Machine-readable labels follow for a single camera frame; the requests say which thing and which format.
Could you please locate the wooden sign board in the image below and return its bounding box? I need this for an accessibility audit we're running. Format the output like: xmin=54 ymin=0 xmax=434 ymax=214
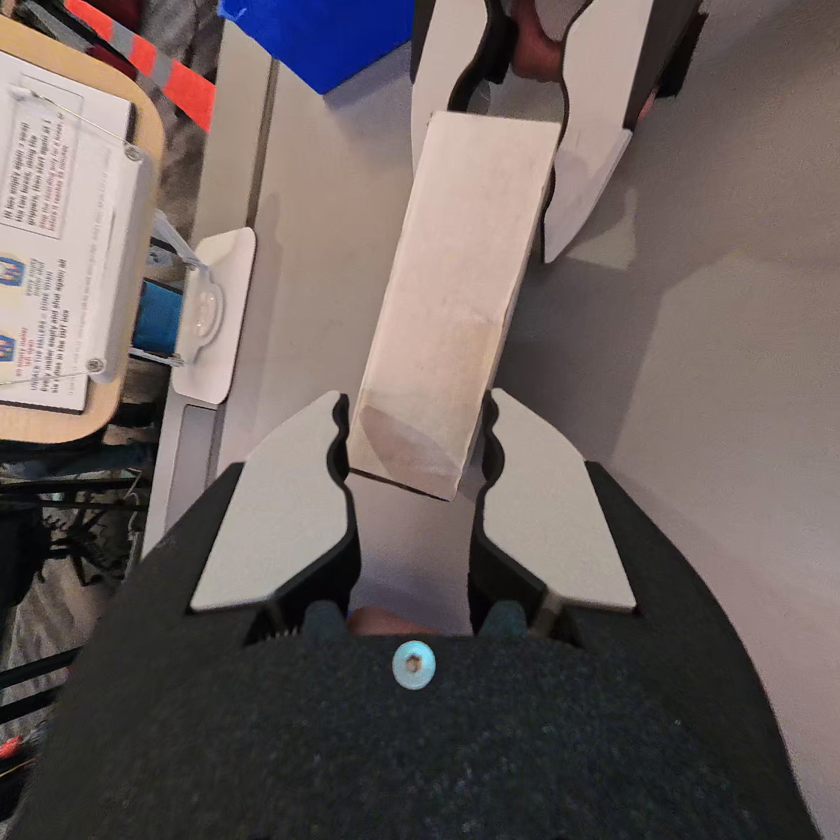
xmin=0 ymin=14 xmax=165 ymax=444

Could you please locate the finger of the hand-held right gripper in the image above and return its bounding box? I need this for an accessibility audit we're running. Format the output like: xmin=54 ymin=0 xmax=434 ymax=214
xmin=541 ymin=0 xmax=657 ymax=265
xmin=408 ymin=0 xmax=519 ymax=175

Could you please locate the white stand base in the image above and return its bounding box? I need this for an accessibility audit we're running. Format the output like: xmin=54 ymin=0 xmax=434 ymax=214
xmin=172 ymin=226 xmax=257 ymax=403

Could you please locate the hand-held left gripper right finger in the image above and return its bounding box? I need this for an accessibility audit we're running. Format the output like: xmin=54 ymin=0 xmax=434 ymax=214
xmin=468 ymin=387 xmax=637 ymax=634

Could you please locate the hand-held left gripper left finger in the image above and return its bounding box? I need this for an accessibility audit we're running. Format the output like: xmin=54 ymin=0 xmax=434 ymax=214
xmin=189 ymin=392 xmax=362 ymax=634

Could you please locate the white cardboard box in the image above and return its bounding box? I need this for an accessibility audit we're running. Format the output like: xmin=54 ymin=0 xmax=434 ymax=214
xmin=346 ymin=110 xmax=564 ymax=503

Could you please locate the orange grey striped bar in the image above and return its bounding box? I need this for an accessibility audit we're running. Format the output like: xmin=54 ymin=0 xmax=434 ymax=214
xmin=66 ymin=0 xmax=217 ymax=132

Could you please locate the printed instruction sheet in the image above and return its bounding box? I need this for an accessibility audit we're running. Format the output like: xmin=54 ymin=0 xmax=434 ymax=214
xmin=0 ymin=51 xmax=132 ymax=414

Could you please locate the black chair base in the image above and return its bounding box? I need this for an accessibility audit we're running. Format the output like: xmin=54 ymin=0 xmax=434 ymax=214
xmin=0 ymin=446 xmax=155 ymax=592

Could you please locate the person's right hand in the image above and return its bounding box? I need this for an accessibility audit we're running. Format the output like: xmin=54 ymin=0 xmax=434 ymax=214
xmin=511 ymin=0 xmax=567 ymax=85

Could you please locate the blue plastic bin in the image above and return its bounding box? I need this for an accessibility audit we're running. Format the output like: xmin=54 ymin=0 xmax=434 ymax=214
xmin=220 ymin=0 xmax=414 ymax=95

